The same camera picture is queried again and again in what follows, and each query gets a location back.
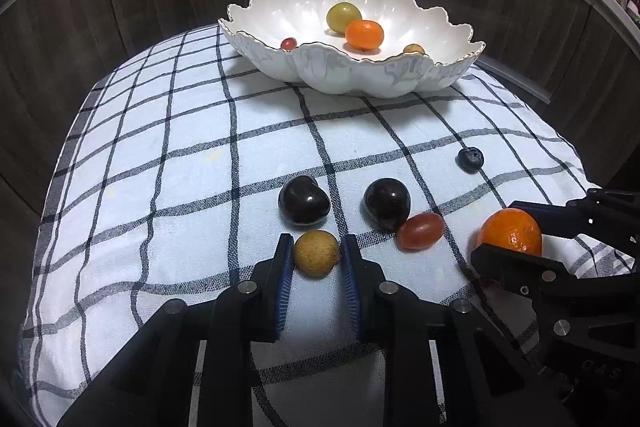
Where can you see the white blue checked cloth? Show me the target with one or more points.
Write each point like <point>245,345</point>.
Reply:
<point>175,187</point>

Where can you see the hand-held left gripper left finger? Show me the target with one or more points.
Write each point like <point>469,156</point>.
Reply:
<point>285,287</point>

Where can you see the red grape tomato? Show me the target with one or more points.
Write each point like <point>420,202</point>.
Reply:
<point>289,44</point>
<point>421,232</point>

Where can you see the blueberry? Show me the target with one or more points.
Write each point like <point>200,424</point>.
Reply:
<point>470,159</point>

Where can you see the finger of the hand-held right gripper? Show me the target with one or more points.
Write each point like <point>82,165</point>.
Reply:
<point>600,217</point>
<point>515,269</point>

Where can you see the dark cherry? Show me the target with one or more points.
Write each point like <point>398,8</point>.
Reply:
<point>302,199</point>
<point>387,204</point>

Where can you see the orange tangerine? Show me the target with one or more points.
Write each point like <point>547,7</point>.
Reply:
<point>364,34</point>
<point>510,229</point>

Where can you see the grey metal cabinet rail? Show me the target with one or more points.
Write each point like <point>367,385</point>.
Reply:
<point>520,84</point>

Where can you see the green tangerine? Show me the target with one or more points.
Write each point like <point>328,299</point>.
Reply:
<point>344,16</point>

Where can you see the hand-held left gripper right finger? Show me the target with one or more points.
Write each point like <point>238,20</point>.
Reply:
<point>350,292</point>

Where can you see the white scalloped ceramic bowl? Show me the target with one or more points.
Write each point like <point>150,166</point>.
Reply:
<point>350,77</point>

